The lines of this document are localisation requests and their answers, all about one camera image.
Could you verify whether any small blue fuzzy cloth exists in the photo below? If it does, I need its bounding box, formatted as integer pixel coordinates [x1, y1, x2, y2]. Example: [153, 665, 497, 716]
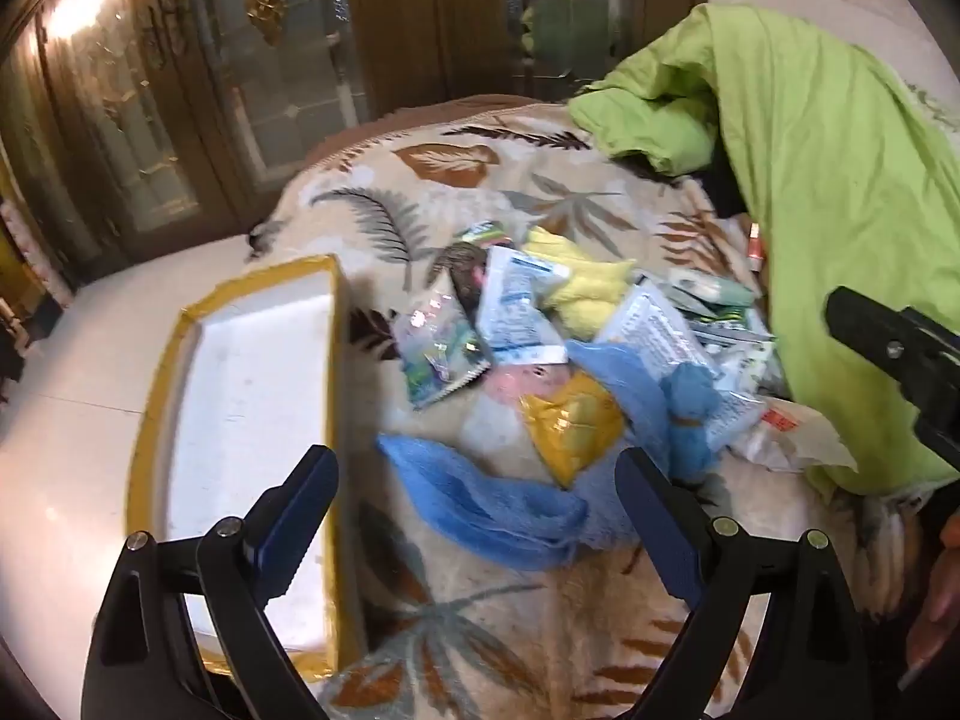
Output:
[660, 361, 722, 482]

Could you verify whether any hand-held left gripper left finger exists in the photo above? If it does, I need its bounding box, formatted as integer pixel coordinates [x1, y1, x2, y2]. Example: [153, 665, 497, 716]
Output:
[81, 445, 340, 720]

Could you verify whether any shiny colourful packet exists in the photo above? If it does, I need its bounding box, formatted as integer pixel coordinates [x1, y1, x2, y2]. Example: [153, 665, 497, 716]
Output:
[392, 286, 494, 411]

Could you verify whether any white plastic packet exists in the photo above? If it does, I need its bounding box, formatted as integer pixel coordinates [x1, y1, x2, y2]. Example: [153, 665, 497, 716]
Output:
[701, 379, 767, 452]

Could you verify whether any blue towel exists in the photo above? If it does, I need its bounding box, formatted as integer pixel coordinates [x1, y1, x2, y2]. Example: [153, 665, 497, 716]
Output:
[375, 337, 680, 572]

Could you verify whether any brass door handle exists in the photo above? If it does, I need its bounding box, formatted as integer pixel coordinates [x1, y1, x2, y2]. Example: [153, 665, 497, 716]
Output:
[144, 0, 190, 72]

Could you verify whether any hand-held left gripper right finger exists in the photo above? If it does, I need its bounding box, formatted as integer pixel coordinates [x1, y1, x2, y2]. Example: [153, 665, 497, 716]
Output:
[615, 446, 875, 720]

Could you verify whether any white foam box yellow tape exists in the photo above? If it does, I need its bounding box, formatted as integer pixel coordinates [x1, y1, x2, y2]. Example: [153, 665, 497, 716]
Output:
[124, 255, 362, 682]

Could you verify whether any green quilt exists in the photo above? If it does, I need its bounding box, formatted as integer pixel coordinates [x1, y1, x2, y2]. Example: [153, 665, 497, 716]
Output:
[566, 4, 960, 497]

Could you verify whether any white blue-print packet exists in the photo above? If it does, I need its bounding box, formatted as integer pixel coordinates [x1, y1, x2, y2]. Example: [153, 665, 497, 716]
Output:
[475, 246, 572, 370]

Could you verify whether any yellow towel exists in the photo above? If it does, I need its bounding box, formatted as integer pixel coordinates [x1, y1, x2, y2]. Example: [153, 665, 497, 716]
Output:
[520, 225, 640, 340]

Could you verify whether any yellow packet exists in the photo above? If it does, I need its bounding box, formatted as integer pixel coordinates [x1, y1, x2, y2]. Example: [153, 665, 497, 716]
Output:
[520, 371, 625, 490]

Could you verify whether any brown bed cover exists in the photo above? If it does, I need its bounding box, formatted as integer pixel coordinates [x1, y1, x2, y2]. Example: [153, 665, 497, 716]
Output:
[302, 92, 530, 167]

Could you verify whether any leaf-print blanket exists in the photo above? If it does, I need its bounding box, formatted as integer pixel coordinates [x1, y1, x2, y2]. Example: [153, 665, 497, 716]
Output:
[247, 94, 927, 720]

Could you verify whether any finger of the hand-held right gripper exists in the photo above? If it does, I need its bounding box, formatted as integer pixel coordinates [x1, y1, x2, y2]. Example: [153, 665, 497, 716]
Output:
[825, 285, 960, 466]

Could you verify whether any white square packet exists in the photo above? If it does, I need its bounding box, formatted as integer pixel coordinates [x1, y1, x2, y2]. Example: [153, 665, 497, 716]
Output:
[598, 287, 717, 395]

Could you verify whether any person's right hand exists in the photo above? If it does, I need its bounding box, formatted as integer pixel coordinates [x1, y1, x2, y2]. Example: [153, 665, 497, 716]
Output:
[904, 506, 960, 691]

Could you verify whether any wooden glass door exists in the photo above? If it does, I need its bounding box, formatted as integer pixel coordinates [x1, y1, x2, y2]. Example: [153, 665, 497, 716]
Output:
[0, 0, 713, 293]

